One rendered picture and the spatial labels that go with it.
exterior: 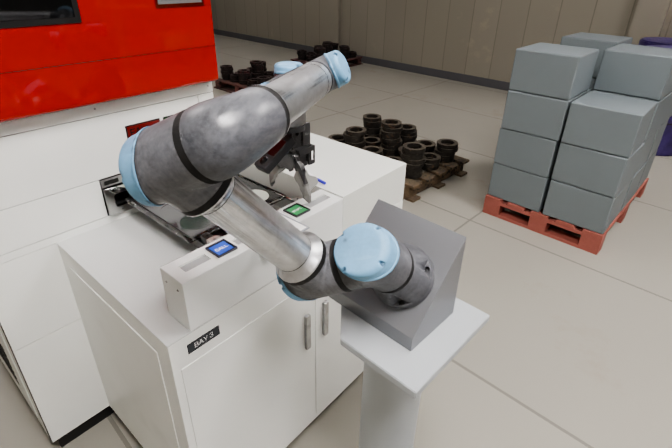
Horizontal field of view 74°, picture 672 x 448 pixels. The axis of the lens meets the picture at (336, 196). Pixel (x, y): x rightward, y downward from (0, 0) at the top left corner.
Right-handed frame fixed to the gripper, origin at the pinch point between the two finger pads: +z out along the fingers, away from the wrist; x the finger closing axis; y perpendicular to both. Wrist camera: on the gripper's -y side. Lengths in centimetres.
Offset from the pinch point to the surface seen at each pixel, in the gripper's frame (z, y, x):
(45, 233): 16, -45, 58
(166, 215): 12.1, -18.2, 35.0
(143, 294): 19.9, -37.6, 15.7
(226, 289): 14.0, -26.1, -4.9
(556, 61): -8, 212, -4
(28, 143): -12, -42, 58
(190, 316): 15.5, -36.4, -4.9
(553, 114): 23, 211, -10
